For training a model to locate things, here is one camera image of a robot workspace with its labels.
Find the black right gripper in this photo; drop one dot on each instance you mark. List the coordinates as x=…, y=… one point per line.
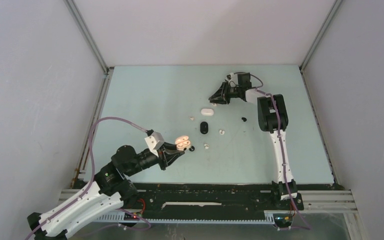
x=222, y=92

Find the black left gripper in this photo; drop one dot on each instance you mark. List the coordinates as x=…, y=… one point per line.
x=168, y=154

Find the pink square earbud case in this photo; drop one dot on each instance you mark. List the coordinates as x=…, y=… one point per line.
x=183, y=143

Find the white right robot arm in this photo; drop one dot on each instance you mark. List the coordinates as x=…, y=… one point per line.
x=272, y=119

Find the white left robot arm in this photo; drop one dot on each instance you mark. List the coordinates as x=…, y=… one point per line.
x=109, y=190

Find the white oval earbud case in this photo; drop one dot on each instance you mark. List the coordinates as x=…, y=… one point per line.
x=207, y=112

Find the black oval earbud case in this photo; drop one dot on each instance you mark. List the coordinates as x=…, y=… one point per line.
x=204, y=127

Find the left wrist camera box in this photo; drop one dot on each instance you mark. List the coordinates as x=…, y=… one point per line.
x=154, y=141

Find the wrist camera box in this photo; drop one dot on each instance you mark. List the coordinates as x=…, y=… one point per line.
x=154, y=141
x=231, y=77

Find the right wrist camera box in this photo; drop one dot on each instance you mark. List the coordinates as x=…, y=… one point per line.
x=231, y=77

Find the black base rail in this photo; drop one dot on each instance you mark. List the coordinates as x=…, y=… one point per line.
x=233, y=202

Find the aluminium frame post right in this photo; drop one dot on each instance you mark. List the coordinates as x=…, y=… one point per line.
x=320, y=34

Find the aluminium frame post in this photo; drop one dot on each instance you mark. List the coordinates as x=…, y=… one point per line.
x=320, y=34
x=80, y=169

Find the aluminium frame post left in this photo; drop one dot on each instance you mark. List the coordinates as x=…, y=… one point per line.
x=80, y=169

